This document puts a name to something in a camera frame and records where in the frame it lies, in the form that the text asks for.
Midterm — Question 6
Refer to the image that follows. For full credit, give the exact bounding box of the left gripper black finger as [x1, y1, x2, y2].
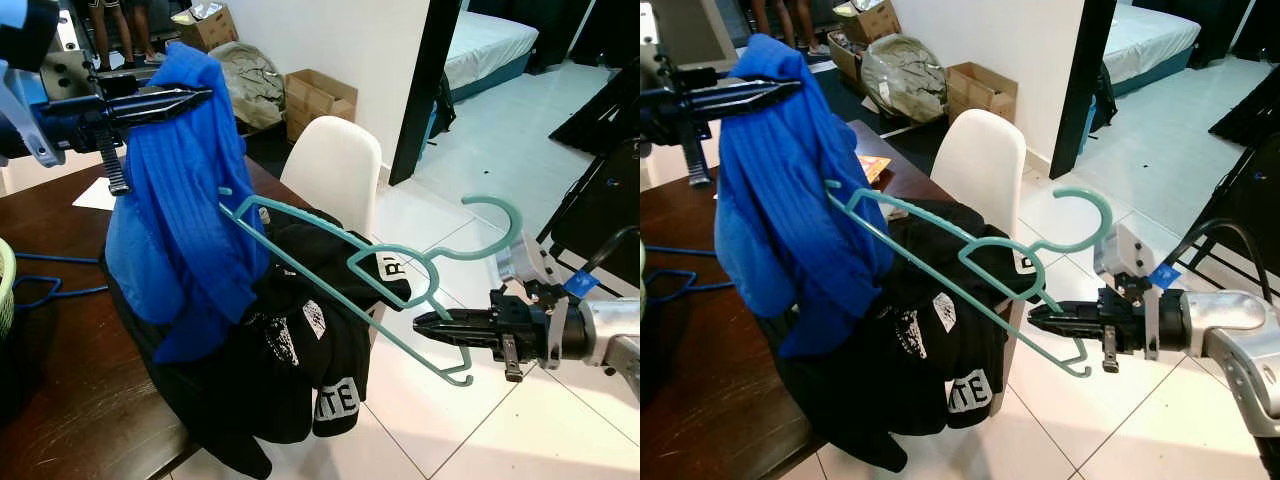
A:
[118, 86, 215, 109]
[715, 92, 796, 119]
[118, 100, 206, 128]
[715, 78, 803, 99]

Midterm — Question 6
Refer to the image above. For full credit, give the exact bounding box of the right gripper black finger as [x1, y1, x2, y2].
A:
[413, 308, 496, 329]
[413, 322, 496, 348]
[1027, 318, 1101, 341]
[1027, 303, 1101, 323]

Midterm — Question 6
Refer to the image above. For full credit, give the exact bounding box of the teal plastic hanger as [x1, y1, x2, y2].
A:
[218, 185, 524, 387]
[825, 178, 1114, 379]

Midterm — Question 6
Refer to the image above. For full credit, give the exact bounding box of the blue mesh garment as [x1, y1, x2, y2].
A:
[715, 33, 896, 359]
[104, 42, 271, 366]

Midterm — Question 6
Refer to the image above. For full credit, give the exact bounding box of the bare-legged person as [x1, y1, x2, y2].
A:
[125, 0, 169, 63]
[785, 0, 831, 56]
[750, 0, 791, 46]
[85, 0, 128, 73]

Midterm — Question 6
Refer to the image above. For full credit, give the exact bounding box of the white paper sheet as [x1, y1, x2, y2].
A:
[72, 177, 119, 212]

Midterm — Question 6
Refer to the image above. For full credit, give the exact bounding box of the grey-green stuffed bag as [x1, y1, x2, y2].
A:
[207, 40, 286, 131]
[860, 33, 949, 123]

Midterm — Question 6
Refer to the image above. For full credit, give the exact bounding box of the grey-brown door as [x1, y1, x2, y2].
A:
[655, 0, 743, 73]

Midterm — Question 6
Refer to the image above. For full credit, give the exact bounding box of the black metal stand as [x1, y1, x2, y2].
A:
[535, 70, 641, 291]
[1195, 60, 1280, 301]

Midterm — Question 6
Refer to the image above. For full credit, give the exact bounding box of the open brown cardboard box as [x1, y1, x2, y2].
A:
[945, 62, 1019, 123]
[284, 68, 359, 144]

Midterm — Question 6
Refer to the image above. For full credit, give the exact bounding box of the black garment with white print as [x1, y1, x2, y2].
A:
[775, 198, 1046, 473]
[100, 205, 413, 480]

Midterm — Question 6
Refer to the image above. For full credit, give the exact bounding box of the yellow-green plastic basket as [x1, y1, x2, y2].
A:
[0, 238, 19, 341]

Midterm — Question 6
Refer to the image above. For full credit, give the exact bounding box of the bed with white mattress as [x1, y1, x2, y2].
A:
[1103, 3, 1203, 98]
[443, 10, 541, 104]

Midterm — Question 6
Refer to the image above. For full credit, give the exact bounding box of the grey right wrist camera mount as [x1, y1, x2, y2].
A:
[1092, 222, 1166, 361]
[495, 235, 573, 369]

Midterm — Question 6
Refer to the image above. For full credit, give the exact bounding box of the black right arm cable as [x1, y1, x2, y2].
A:
[1165, 218, 1276, 301]
[585, 225, 641, 276]

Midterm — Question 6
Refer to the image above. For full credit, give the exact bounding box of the blue wire hanger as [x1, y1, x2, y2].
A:
[640, 243, 719, 306]
[10, 250, 111, 311]

